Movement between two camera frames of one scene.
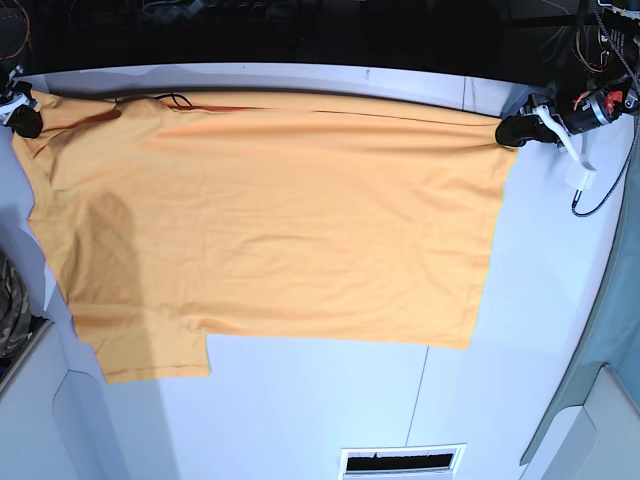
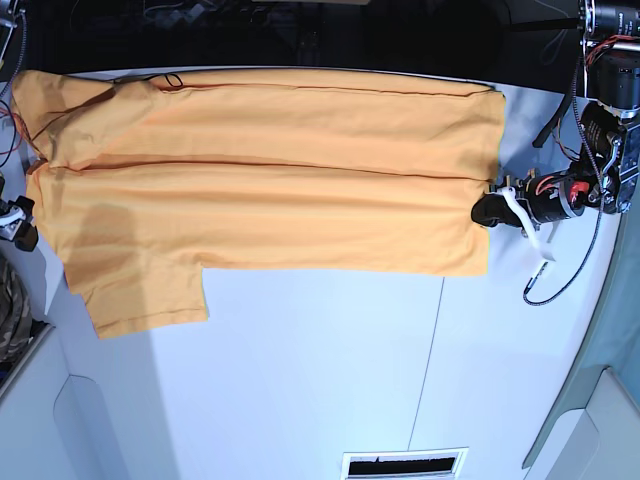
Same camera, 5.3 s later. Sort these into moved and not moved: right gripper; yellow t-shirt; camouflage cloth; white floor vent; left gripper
Moved: right gripper; yellow t-shirt; left gripper
Not moved: white floor vent; camouflage cloth
